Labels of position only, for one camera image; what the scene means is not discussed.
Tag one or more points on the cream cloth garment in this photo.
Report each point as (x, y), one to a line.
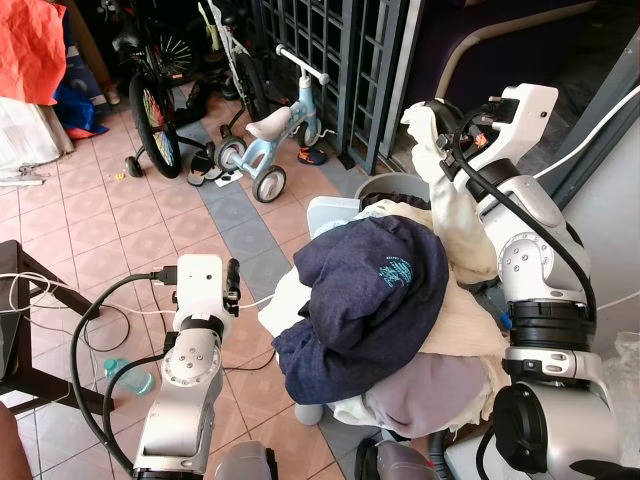
(455, 220)

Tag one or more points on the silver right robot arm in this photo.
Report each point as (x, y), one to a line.
(545, 300)

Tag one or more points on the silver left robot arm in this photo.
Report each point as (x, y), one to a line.
(185, 375)

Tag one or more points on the white cloth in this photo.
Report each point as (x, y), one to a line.
(285, 305)

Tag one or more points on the dark purple sofa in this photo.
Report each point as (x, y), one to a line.
(500, 45)

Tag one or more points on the grey bucket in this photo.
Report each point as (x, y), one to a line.
(390, 185)

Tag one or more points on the white laundry basket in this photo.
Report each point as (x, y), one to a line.
(325, 215)

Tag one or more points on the black metal gate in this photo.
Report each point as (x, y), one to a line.
(345, 60)

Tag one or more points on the light blue kids tricycle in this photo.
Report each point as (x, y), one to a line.
(262, 145)

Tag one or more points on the green plastic bottle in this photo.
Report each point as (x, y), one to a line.
(130, 378)

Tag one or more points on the navy blue garment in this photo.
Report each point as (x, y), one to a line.
(365, 290)

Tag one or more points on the red sandal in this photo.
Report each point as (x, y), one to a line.
(312, 156)

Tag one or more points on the grey left robot leg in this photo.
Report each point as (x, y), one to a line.
(245, 462)

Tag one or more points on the grey robot leg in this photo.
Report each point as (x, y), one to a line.
(245, 462)
(405, 462)

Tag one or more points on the black kids bicycle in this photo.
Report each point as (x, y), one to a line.
(152, 110)

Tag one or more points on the white bicycle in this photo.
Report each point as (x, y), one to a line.
(240, 70)

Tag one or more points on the dark wooden table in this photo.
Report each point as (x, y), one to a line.
(25, 300)

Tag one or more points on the beige cloth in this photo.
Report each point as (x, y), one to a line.
(475, 330)

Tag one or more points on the lilac garment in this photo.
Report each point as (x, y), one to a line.
(430, 390)

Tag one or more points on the clear bubble wrap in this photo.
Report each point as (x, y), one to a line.
(628, 390)

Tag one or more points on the blue bag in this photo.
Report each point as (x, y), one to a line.
(78, 112)

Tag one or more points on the grey right robot leg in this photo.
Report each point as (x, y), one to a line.
(405, 462)

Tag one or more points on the white sack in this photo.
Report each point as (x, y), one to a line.
(30, 130)

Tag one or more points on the person bare knee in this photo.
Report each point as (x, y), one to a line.
(10, 450)

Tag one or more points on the orange cloth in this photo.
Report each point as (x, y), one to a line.
(28, 45)

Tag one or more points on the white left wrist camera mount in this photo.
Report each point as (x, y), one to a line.
(200, 285)

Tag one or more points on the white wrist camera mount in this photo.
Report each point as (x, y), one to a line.
(525, 115)
(200, 285)

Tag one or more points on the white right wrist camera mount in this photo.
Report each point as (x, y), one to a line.
(525, 115)

